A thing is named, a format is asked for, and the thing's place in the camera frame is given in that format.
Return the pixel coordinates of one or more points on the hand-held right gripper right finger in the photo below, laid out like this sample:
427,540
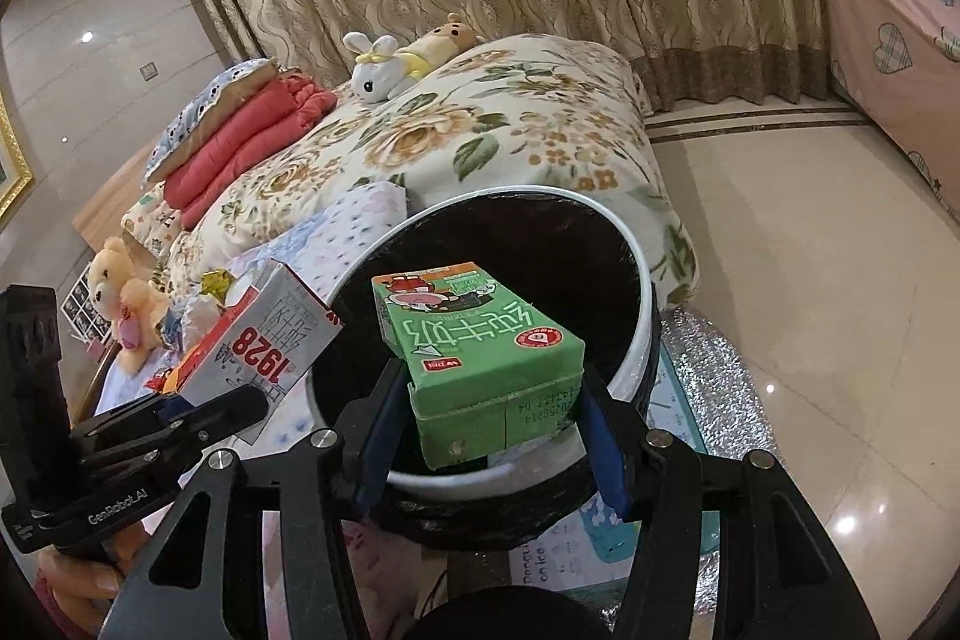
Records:
604,452

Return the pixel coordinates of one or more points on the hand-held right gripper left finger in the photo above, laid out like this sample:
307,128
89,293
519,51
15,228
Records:
375,434

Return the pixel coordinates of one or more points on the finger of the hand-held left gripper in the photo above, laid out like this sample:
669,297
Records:
225,411
127,419

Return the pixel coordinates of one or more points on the white milk carton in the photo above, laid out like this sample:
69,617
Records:
262,340

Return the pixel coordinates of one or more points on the green milk carton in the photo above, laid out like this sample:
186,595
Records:
480,347

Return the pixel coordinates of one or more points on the white bin with black liner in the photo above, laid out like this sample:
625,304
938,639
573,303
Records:
487,235

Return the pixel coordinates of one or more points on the person's left hand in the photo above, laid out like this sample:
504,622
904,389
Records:
75,584

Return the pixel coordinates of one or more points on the clear plastic bag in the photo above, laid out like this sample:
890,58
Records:
199,321

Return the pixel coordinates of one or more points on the peach teddy bear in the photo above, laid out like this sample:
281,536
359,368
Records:
112,280

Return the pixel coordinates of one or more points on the yellow snack wrapper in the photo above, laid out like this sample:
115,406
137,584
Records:
217,284

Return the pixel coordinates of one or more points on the silver foil mat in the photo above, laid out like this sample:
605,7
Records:
720,385

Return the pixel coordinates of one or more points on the wooden headboard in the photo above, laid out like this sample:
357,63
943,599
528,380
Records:
105,197

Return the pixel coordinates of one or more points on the pastel flowered blanket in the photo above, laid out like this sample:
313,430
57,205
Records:
352,220

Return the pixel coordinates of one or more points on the red folded blanket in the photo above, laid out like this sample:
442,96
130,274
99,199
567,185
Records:
240,145

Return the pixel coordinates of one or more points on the blue flowered pillow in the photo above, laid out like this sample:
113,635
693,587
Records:
202,100

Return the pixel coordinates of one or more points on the beige floral quilt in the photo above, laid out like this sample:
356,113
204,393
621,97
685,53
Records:
450,123

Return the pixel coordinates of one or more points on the white rabbit plush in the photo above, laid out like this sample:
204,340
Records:
375,78

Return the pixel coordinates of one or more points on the brown bear plush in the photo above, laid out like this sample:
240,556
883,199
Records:
435,48

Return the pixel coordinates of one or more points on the pink heart-print cloth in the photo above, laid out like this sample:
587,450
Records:
885,33

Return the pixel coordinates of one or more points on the gold picture frame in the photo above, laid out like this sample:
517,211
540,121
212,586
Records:
15,175

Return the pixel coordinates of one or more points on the wall socket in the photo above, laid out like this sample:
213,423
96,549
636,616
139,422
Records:
150,72

